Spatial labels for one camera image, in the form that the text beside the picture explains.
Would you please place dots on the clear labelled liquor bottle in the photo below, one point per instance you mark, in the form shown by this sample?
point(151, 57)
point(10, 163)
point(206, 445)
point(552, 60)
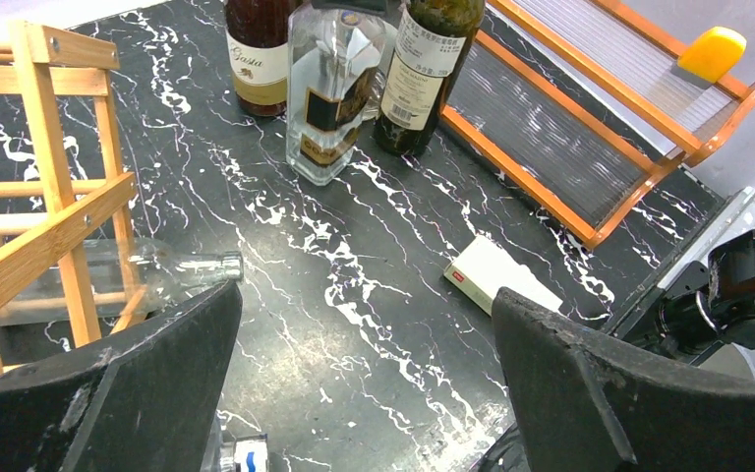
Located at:
point(372, 106)

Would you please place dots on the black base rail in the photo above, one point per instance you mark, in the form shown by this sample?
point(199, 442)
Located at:
point(704, 302)

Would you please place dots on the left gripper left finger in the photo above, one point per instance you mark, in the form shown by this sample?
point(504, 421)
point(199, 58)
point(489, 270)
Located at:
point(142, 399)

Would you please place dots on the clear silver-cap bottle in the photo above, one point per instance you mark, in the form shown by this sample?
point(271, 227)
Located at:
point(166, 275)

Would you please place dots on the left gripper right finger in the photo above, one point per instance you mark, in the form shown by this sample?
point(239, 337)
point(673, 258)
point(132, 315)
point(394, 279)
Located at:
point(586, 401)

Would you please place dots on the wooden wine rack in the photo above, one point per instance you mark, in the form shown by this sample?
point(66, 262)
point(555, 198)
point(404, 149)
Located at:
point(44, 223)

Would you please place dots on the yellow sponge block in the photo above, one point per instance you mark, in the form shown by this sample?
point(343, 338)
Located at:
point(710, 57)

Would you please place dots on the clear black-cap bottle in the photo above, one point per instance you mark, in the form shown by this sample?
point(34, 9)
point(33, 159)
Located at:
point(335, 48)

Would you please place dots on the brown gold-cap wine bottle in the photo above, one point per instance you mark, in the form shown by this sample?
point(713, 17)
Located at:
point(256, 35)

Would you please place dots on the white rectangular box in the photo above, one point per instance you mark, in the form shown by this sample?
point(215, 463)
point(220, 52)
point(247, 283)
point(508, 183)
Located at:
point(483, 267)

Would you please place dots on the dark green black-cap wine bottle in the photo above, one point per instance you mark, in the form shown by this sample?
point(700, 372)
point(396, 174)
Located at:
point(433, 39)

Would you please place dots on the clear square blue-label bottle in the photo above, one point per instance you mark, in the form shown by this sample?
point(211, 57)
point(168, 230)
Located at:
point(246, 454)

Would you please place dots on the orange tiered shelf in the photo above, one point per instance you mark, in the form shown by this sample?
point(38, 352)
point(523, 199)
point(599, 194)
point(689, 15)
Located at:
point(587, 106)

